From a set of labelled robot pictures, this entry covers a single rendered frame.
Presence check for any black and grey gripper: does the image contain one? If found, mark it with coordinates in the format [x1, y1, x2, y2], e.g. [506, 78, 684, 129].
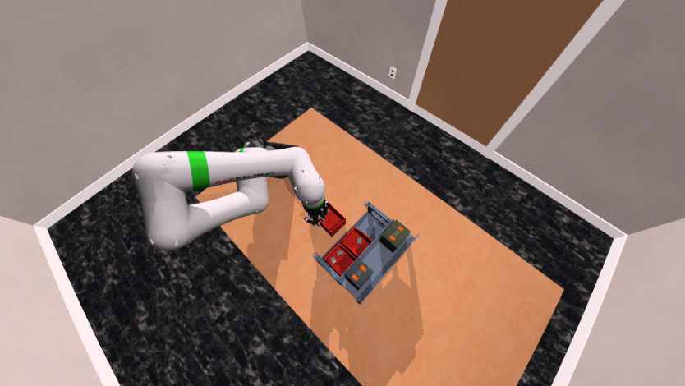
[304, 200, 329, 227]

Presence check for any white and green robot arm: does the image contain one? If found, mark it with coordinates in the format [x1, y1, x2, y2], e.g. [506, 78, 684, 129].
[131, 135, 325, 251]

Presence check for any grey metal shelf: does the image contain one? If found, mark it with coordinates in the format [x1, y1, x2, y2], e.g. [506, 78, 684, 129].
[313, 202, 419, 304]

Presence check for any dark grey case with orange latches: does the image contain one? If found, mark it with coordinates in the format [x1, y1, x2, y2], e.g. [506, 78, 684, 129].
[345, 259, 374, 291]

